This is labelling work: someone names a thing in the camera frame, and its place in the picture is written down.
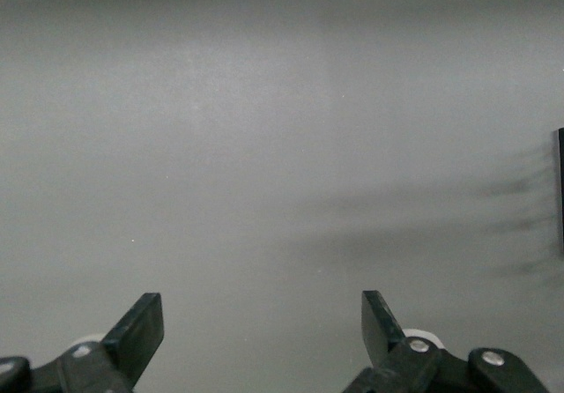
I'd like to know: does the black wire cup holder rack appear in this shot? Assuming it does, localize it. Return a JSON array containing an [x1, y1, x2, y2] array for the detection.
[[557, 127, 564, 253]]

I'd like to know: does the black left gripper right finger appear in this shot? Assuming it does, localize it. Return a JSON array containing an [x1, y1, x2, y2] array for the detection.
[[343, 290, 442, 393]]

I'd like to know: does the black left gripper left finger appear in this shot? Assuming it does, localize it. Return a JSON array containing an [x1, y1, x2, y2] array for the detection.
[[56, 293, 165, 393]]

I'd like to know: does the dark grey table mat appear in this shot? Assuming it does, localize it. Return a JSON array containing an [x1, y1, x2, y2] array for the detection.
[[0, 0, 564, 393]]

